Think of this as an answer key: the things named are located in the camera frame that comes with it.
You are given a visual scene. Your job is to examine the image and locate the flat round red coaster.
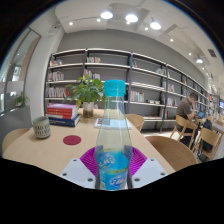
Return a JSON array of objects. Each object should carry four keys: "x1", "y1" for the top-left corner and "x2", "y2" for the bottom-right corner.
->
[{"x1": 62, "y1": 134, "x2": 82, "y2": 146}]

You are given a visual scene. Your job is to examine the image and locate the clear water bottle blue cap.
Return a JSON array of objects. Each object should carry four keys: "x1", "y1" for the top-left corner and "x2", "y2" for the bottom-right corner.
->
[{"x1": 94, "y1": 79, "x2": 134, "y2": 192}]

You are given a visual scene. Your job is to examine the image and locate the laptop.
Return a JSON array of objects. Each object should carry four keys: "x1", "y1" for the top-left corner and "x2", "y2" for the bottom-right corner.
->
[{"x1": 196, "y1": 110, "x2": 207, "y2": 120}]

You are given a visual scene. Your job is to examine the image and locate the small green plant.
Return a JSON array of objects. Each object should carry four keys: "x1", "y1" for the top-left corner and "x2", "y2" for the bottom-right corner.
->
[{"x1": 13, "y1": 91, "x2": 31, "y2": 109}]

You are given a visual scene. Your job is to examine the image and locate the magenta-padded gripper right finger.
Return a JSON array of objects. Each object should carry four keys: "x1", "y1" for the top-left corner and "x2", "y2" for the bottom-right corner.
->
[{"x1": 123, "y1": 144, "x2": 168, "y2": 190}]

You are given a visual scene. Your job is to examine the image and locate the ceiling lights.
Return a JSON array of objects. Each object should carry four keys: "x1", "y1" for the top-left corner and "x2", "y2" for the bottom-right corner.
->
[{"x1": 68, "y1": 9, "x2": 206, "y2": 65}]

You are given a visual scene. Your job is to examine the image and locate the person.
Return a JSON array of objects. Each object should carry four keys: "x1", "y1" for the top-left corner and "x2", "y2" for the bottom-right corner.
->
[{"x1": 175, "y1": 91, "x2": 200, "y2": 148}]

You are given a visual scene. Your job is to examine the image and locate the black backpack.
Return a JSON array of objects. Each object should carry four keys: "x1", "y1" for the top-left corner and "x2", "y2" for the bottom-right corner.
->
[{"x1": 199, "y1": 119, "x2": 215, "y2": 154}]

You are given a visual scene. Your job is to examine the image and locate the dark blue book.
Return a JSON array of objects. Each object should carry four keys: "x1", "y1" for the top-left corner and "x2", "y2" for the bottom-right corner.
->
[{"x1": 48, "y1": 114, "x2": 82, "y2": 128}]

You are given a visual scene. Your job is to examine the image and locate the slat-backed wooden chair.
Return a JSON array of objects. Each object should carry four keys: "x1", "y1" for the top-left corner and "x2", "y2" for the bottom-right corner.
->
[
  {"x1": 191, "y1": 127, "x2": 223, "y2": 162},
  {"x1": 169, "y1": 114, "x2": 198, "y2": 149}
]

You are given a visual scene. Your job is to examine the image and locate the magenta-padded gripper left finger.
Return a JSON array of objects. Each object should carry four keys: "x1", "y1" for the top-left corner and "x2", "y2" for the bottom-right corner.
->
[{"x1": 59, "y1": 146, "x2": 100, "y2": 190}]

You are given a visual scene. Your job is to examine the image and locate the round-backed wooden chair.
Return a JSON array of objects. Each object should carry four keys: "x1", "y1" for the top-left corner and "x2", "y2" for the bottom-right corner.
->
[
  {"x1": 145, "y1": 135, "x2": 198, "y2": 173},
  {"x1": 1, "y1": 127, "x2": 32, "y2": 155},
  {"x1": 125, "y1": 113, "x2": 146, "y2": 132}
]

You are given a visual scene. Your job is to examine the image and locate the pale green patterned mug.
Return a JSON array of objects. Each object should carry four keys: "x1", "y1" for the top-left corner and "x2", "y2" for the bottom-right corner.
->
[{"x1": 32, "y1": 115, "x2": 52, "y2": 140}]

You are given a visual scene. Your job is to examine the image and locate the long wall bookshelf unit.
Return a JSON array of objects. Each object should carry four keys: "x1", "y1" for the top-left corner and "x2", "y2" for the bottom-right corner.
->
[{"x1": 44, "y1": 47, "x2": 215, "y2": 134}]

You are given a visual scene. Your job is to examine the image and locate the potted green plant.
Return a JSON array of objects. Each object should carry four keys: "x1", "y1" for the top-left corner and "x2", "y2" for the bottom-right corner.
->
[{"x1": 63, "y1": 73, "x2": 107, "y2": 119}]

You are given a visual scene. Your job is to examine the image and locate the pink book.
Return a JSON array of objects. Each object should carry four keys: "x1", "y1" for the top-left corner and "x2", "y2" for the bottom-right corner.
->
[{"x1": 46, "y1": 103, "x2": 80, "y2": 111}]

